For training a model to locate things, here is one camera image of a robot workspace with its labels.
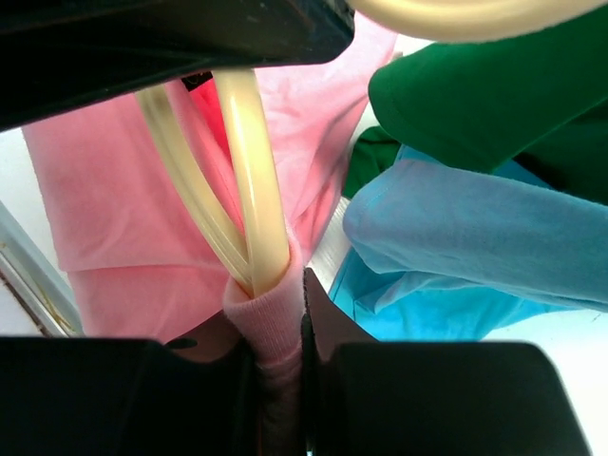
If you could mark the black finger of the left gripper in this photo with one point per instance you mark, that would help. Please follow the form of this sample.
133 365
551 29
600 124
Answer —
58 56

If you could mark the pink t shirt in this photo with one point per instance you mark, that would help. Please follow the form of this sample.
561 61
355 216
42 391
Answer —
137 263

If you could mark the beige plastic hanger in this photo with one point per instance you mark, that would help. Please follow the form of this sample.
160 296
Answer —
258 255

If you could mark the light blue t shirt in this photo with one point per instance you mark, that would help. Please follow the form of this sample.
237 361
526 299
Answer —
442 254

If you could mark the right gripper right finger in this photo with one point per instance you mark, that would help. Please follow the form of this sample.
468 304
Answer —
365 397

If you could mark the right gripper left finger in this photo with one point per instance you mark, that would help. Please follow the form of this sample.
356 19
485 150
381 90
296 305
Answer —
195 395

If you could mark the green t shirt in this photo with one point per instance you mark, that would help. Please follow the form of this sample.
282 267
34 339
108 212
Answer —
539 100

